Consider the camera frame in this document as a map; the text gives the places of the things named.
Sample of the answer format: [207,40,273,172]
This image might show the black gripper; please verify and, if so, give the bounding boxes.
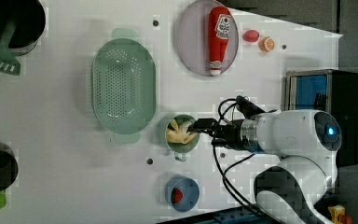
[187,119,243,150]

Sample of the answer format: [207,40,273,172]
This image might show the yellow peeled banana toy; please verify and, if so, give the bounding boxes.
[166,119,198,145]

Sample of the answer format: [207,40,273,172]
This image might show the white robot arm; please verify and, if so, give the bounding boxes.
[188,109,342,224]

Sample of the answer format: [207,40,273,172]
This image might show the green mug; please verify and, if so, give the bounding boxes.
[163,114,200,162]

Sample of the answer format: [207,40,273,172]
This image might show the blue bowl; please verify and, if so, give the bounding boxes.
[165,175,200,212]

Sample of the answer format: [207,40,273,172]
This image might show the red strawberry in bowl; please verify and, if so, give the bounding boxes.
[171,188,184,204]

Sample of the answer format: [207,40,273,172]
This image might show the grey round plate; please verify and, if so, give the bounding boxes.
[175,0,241,77]

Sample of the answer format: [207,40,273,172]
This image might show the red toy strawberry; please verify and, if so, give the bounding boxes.
[242,30,260,43]

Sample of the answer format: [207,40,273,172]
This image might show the orange slice toy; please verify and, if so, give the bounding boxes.
[259,36,275,52]

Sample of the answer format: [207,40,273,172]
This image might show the green perforated colander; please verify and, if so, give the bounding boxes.
[90,28,157,144]

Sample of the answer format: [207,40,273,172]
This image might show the red ketchup bottle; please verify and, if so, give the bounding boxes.
[208,7,231,76]

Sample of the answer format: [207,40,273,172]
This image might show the silver toaster oven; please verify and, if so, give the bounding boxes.
[284,69,358,167]

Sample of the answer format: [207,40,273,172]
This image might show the yellow red emergency button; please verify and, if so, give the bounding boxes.
[328,205,353,224]

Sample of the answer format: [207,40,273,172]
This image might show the large black pot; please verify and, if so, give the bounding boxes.
[0,0,47,57]

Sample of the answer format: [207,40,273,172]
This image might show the green slotted spatula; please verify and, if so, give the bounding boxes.
[0,13,21,76]

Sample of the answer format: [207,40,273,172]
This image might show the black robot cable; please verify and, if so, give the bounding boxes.
[213,95,265,218]

